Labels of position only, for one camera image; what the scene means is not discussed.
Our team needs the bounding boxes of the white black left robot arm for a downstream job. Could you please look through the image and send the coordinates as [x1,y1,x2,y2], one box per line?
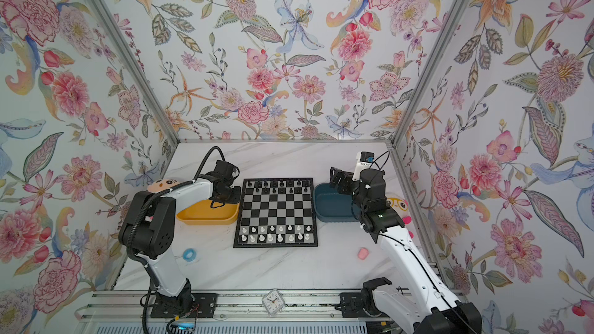
[118,160,241,298]

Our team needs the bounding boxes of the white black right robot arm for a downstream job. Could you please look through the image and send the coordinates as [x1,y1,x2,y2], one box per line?
[329,152,483,333]

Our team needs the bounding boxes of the pink white plush toy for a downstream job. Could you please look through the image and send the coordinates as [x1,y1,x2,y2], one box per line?
[388,197,415,238]

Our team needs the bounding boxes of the yellow plastic tray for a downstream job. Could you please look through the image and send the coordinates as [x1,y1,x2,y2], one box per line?
[176,200,239,226]

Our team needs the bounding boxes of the teal plastic tray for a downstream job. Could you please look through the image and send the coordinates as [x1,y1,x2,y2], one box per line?
[313,183,360,223]

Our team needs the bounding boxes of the black white chessboard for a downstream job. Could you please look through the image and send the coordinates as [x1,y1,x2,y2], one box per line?
[233,178,319,249]

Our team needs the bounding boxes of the pink small eraser toy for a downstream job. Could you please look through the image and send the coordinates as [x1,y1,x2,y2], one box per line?
[357,247,369,261]

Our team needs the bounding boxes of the doll plush toy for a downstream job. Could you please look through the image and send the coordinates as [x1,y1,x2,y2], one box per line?
[146,179,180,193]

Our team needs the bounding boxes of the small white desk clock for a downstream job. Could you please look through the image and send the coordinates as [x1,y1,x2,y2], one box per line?
[261,289,286,317]

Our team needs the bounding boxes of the blue small ring toy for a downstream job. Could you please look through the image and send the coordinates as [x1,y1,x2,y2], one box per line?
[182,248,196,263]

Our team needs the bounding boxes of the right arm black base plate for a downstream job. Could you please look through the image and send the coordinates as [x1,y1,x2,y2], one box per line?
[336,292,390,319]

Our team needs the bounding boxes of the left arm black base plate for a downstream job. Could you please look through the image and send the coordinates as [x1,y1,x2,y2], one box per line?
[150,293,218,319]

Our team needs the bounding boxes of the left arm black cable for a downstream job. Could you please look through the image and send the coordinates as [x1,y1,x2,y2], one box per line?
[126,145,227,334]

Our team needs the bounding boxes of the aluminium front rail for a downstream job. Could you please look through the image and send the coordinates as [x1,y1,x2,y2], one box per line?
[76,288,479,323]

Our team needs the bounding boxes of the aluminium frame corner post right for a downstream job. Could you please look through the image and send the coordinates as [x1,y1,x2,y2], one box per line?
[391,0,470,148]

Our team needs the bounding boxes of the aluminium frame corner post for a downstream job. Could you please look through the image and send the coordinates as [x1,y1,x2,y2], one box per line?
[88,0,180,148]
[391,0,470,148]

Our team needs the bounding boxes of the aluminium frame corner post left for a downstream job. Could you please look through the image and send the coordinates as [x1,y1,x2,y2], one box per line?
[88,0,180,148]

